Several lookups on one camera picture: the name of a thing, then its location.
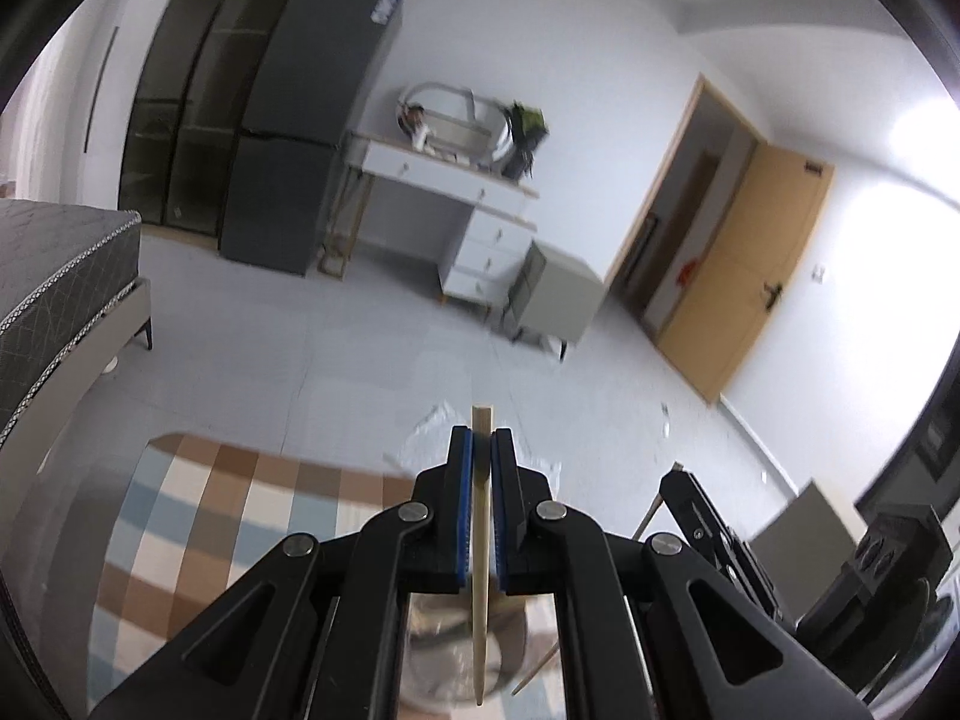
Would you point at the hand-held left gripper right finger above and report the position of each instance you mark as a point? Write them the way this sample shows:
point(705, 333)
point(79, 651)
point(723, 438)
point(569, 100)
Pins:
point(501, 510)

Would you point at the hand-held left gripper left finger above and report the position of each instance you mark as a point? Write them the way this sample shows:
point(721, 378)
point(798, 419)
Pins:
point(465, 510)

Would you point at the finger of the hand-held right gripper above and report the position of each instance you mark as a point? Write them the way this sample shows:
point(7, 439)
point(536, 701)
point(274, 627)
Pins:
point(701, 521)

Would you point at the bamboo chopstick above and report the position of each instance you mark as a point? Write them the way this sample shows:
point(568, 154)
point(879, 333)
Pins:
point(481, 540)

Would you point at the clear plastic sheet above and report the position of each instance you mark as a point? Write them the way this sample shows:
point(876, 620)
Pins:
point(435, 439)

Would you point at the grey box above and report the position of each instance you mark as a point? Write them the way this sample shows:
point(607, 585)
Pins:
point(814, 540)

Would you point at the dark furniture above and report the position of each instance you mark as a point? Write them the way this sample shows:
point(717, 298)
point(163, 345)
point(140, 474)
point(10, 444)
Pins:
point(934, 442)

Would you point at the grey nightstand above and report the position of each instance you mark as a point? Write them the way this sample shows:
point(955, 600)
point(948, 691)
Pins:
point(559, 300)

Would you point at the checkered rug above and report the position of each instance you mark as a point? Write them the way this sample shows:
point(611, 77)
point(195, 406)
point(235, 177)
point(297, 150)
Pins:
point(225, 510)

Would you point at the red door sticker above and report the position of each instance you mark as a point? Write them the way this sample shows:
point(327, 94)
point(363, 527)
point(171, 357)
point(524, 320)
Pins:
point(690, 271)

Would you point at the white desk with drawers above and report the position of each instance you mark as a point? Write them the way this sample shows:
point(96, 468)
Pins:
point(480, 240)

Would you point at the wooden door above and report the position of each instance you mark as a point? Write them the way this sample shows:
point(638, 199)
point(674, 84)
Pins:
point(750, 240)

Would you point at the small white cup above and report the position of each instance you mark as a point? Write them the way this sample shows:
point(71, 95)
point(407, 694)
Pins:
point(420, 137)

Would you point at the potted green plant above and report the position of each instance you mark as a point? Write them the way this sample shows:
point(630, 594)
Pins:
point(525, 135)

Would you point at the dark grey fridge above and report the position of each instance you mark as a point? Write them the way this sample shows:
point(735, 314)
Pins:
point(300, 165)

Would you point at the oval mirror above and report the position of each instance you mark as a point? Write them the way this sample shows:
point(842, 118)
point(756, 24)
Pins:
point(457, 124)

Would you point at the grey quilted bed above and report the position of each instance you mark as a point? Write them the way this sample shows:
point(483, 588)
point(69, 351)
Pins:
point(52, 255)

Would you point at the dark glass cabinet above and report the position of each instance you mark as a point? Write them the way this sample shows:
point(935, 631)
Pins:
point(195, 90)

